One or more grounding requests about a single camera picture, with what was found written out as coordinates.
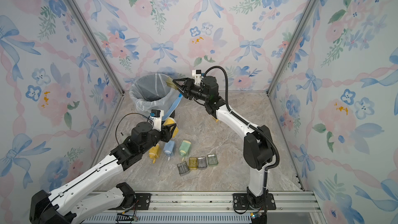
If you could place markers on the yellow transparent shavings tray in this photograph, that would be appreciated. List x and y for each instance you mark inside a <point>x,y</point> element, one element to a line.
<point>193,163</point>

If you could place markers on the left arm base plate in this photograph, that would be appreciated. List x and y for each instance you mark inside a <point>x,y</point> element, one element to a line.
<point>138,201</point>

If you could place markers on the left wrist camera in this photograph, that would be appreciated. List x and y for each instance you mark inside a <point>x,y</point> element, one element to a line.
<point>156,117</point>

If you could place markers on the right corner aluminium post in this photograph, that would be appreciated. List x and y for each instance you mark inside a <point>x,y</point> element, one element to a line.
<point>301,26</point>

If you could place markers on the clear trash bag blue band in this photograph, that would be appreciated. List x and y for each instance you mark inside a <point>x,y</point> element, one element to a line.
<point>151,92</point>

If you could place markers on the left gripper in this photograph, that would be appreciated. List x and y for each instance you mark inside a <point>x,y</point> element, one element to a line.
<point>166,132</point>

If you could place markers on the green transparent shavings tray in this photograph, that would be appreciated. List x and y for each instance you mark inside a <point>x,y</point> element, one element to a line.
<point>212,160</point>

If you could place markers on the black trash bin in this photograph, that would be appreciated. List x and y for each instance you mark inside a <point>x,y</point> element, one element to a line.
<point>168,115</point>

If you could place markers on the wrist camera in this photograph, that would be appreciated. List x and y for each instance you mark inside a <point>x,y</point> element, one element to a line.
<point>156,117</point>
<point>197,76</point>

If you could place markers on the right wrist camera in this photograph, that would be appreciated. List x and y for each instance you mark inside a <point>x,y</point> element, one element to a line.
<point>197,76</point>

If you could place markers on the blue pencil sharpener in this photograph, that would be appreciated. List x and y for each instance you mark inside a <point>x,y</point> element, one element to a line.
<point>169,149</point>

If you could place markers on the clear blue sharpener tray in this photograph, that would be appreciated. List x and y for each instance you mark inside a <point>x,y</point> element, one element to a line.
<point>202,163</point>

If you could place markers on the dark shavings tray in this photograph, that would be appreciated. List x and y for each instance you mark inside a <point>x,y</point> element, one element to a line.
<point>183,168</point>

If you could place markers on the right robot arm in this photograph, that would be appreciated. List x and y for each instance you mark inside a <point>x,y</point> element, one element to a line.
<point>259,150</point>

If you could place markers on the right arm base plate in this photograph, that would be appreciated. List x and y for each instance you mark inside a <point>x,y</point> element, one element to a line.
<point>247,201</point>

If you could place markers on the corner aluminium post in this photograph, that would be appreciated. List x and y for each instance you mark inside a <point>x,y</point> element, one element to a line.
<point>301,26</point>
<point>90,37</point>

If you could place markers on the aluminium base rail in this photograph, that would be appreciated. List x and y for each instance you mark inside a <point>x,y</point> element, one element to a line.
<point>211,207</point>

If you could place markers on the green pencil sharpener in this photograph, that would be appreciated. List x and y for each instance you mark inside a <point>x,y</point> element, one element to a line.
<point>184,149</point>
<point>126,139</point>

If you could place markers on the left corner aluminium post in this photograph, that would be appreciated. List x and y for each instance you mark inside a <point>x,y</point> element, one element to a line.
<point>90,37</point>

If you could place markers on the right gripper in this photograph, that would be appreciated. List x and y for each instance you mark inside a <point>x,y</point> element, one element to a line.
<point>189,85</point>

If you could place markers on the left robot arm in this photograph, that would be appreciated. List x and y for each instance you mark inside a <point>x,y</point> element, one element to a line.
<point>70,204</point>

